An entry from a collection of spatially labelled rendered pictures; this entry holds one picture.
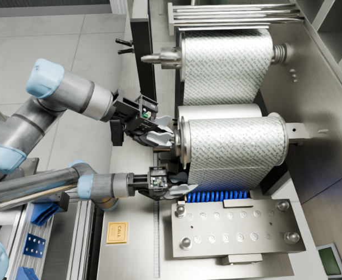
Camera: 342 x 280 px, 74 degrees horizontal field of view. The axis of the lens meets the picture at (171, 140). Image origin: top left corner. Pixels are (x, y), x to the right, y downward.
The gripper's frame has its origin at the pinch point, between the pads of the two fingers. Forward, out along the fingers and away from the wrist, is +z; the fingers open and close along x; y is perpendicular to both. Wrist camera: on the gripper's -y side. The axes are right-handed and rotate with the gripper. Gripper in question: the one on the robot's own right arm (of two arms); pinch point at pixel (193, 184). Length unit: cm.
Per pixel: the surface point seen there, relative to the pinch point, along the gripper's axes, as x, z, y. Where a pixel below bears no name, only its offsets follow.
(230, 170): -0.3, 9.8, 10.1
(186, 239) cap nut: -16.0, -3.5, -1.6
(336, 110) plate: 3.4, 29.1, 31.0
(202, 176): -0.3, 2.2, 6.9
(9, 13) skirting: 306, -221, -104
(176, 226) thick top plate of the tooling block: -11.4, -6.0, -6.0
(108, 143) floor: 86, -61, -109
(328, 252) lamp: -22.2, 28.4, 10.9
